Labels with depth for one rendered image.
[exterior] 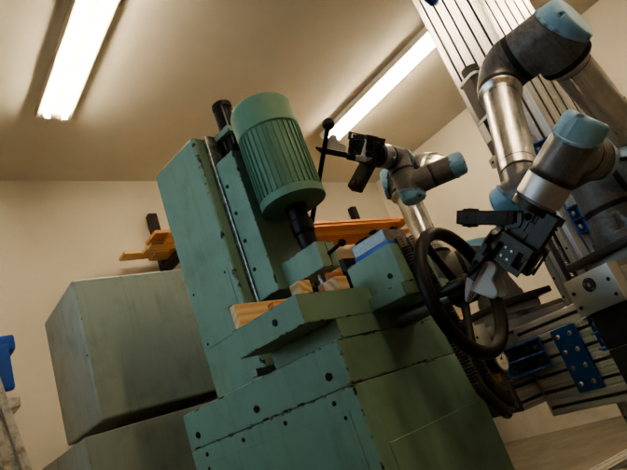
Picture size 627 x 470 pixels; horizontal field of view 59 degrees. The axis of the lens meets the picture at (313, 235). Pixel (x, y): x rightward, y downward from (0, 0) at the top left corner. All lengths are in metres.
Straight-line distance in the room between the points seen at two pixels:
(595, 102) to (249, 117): 0.83
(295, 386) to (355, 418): 0.16
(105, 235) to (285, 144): 2.64
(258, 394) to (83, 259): 2.69
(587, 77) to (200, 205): 1.01
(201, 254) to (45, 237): 2.35
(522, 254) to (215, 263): 0.85
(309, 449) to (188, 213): 0.77
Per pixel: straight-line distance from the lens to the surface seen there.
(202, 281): 1.57
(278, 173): 1.39
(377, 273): 1.20
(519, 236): 0.98
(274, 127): 1.46
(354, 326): 1.13
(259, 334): 1.13
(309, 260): 1.36
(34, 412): 3.47
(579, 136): 0.94
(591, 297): 1.44
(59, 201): 3.98
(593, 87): 1.40
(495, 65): 1.33
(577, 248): 1.75
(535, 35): 1.32
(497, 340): 1.18
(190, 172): 1.62
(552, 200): 0.95
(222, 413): 1.38
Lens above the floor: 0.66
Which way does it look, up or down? 18 degrees up
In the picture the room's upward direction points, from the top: 20 degrees counter-clockwise
